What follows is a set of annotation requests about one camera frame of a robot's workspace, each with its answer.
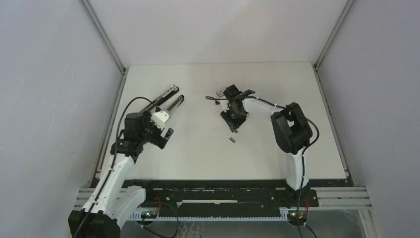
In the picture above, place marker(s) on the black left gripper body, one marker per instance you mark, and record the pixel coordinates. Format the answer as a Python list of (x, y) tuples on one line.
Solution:
[(152, 133)]

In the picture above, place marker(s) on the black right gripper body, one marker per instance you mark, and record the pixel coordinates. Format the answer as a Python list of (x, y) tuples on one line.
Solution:
[(239, 113)]

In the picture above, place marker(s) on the red white staple box sleeve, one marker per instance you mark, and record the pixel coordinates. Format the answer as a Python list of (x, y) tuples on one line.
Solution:
[(220, 92)]

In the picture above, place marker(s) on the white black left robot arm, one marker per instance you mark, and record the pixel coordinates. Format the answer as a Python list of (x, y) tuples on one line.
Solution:
[(104, 215)]

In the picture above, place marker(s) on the black stapler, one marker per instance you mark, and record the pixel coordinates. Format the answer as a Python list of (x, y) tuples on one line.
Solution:
[(166, 95)]

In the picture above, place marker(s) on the aluminium frame rail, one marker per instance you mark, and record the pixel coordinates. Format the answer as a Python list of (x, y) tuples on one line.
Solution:
[(240, 204)]

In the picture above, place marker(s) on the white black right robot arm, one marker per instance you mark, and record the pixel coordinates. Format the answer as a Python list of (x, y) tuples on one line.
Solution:
[(292, 130)]

